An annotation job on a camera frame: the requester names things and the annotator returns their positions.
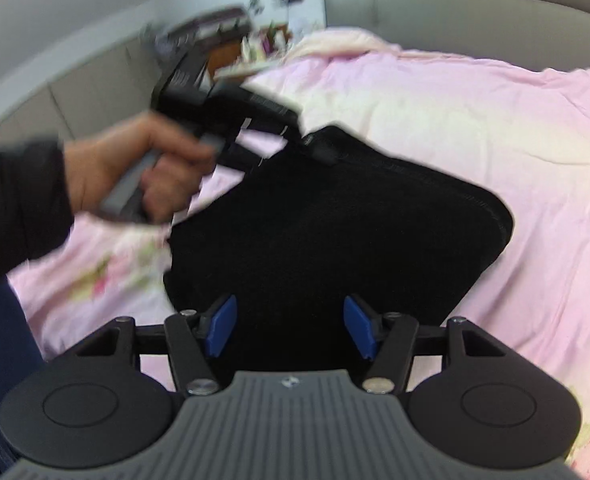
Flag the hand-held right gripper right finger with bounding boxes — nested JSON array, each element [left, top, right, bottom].
[[342, 294, 506, 395]]

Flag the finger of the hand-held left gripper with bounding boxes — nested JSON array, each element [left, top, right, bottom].
[[297, 127, 340, 167], [217, 140, 269, 174]]

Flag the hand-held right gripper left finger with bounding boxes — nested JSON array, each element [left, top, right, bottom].
[[70, 294, 239, 396]]

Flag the black pants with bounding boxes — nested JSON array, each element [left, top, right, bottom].
[[162, 125, 514, 396]]

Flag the person's left hand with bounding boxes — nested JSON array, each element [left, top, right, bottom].
[[64, 110, 221, 226]]

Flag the pink floral bed sheet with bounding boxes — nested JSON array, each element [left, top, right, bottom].
[[5, 29, 590, 473]]

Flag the grey upholstered headboard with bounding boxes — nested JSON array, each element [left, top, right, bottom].
[[319, 0, 590, 73]]

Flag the person's blue jeans leg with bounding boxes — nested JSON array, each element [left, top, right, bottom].
[[0, 280, 48, 473]]

